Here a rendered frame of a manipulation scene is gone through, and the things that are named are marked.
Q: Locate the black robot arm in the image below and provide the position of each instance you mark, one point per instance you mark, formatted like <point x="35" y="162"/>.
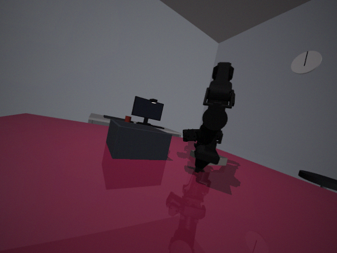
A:
<point x="219" y="94"/>

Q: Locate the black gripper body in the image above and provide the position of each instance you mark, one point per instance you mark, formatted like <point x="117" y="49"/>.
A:
<point x="204" y="151"/>

